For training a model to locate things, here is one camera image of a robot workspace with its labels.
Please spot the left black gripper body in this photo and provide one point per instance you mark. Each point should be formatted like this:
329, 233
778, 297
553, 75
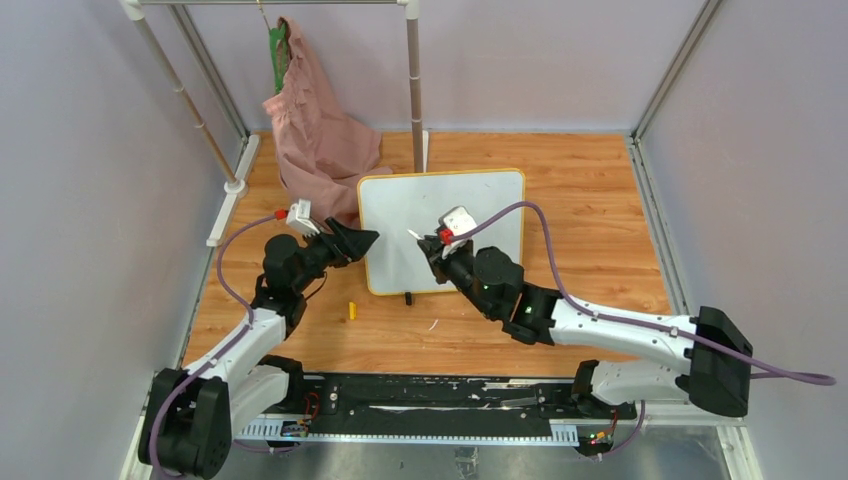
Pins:
328, 252

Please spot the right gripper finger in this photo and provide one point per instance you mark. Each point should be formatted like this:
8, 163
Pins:
433, 261
433, 244

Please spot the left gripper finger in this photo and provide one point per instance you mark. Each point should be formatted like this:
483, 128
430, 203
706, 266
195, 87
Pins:
349, 235
354, 253

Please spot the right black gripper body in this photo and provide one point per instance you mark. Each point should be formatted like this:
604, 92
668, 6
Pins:
459, 266

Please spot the yellow framed whiteboard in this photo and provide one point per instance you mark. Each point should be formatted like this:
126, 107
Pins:
401, 205

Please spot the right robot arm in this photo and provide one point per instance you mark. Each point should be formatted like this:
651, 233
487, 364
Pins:
701, 359

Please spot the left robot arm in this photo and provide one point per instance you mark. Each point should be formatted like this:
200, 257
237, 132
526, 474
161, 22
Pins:
194, 412

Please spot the pink cloth garment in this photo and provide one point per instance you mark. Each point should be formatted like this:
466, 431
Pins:
322, 152

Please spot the white clothes rack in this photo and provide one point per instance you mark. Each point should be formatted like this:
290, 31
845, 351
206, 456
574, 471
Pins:
235, 186

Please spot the green clothes hanger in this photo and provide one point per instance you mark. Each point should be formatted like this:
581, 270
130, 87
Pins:
278, 39

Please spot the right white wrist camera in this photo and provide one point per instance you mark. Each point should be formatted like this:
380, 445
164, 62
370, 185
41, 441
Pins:
456, 222

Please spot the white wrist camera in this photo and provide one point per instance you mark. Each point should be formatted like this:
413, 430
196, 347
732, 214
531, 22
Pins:
299, 219
456, 222

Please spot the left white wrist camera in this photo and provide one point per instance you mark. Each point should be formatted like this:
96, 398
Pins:
299, 219

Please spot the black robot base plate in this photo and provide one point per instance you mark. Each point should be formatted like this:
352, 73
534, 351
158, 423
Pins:
439, 410

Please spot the aluminium frame post right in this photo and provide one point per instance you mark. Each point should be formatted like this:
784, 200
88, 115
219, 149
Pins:
641, 165

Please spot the aluminium frame post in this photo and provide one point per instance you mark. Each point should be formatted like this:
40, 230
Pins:
197, 46
641, 165

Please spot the aluminium frame post left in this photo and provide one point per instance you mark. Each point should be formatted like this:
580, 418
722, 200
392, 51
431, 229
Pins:
197, 46

